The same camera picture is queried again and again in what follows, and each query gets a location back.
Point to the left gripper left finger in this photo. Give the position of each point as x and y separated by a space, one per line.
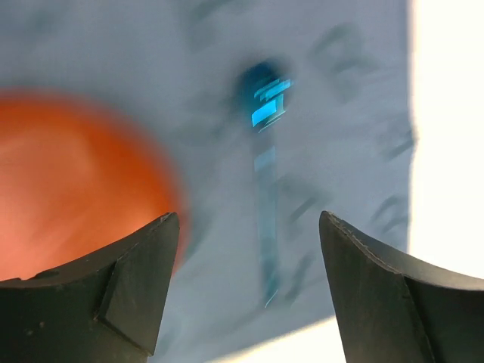
104 307

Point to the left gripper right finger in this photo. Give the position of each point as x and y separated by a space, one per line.
392 307

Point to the red round plate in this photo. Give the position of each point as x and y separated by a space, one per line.
76 176

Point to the blue letter-print placemat cloth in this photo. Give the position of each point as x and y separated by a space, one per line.
344 143

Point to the blue plastic spoon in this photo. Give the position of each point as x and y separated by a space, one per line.
260 94

